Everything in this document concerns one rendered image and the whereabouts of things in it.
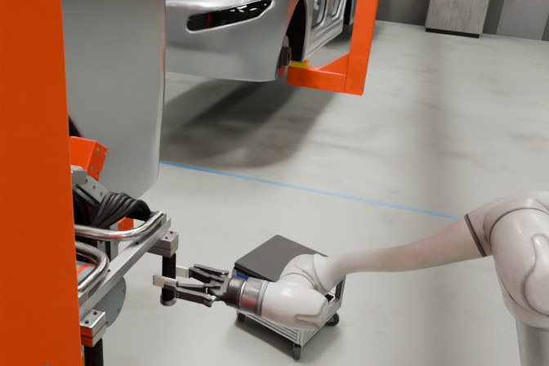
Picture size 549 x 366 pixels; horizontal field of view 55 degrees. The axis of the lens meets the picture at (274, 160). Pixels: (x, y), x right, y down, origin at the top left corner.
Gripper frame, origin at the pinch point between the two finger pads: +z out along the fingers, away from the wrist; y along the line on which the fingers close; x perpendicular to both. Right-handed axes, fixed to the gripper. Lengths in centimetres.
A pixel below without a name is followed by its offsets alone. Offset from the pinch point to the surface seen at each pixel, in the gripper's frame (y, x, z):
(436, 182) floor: 308, -83, -89
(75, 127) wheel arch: 15.1, 29.8, 36.4
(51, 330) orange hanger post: -66, 39, -16
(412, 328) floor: 114, -83, -75
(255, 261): 89, -49, 0
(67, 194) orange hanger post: -61, 54, -16
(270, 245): 104, -49, -3
